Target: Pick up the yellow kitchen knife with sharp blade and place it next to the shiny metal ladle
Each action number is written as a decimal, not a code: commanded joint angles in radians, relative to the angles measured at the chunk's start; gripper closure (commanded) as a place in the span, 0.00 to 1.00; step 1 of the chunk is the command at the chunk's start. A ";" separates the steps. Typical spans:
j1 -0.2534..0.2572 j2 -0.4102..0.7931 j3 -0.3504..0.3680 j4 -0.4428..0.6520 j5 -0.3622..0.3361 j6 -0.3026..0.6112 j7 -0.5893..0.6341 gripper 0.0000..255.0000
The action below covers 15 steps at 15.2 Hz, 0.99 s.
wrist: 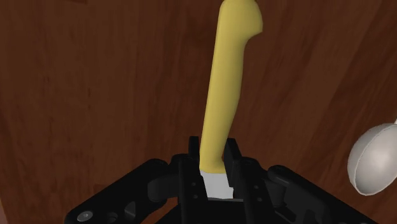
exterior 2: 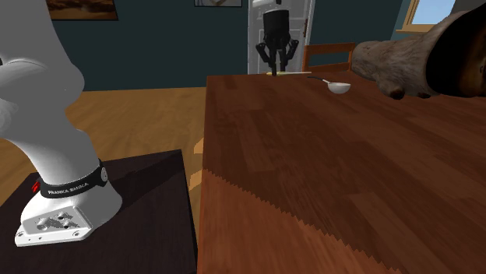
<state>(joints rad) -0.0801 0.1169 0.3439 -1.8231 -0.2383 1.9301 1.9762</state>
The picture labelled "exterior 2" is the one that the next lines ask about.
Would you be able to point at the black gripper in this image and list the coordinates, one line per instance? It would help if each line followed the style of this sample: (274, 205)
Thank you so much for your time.
(276, 26)

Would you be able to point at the yellow flat thing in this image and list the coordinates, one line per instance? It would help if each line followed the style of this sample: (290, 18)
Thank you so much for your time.
(294, 73)

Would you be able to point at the wooden framed window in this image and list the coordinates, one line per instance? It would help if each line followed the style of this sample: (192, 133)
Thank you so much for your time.
(429, 11)

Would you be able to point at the pale framed wall picture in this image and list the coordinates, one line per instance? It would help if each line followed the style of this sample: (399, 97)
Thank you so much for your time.
(218, 3)

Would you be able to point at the white bowl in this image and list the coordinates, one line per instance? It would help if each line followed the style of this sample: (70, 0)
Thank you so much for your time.
(339, 88)

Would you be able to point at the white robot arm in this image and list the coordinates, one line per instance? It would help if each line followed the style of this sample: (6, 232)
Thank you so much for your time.
(45, 114)

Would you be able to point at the grey brown hollow log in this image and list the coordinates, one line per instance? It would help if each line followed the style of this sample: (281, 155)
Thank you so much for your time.
(402, 62)

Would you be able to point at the white door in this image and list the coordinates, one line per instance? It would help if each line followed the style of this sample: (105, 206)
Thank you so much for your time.
(253, 45)

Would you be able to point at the dark robot stand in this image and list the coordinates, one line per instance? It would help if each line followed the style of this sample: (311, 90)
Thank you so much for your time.
(152, 220)

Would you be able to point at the brown wooden table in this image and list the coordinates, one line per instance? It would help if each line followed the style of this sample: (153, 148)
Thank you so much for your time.
(303, 159)

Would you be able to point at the brown wooden chair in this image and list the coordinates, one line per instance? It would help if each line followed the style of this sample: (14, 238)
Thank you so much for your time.
(326, 48)

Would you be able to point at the brown framed wall picture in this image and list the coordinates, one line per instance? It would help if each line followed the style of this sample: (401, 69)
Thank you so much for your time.
(81, 9)

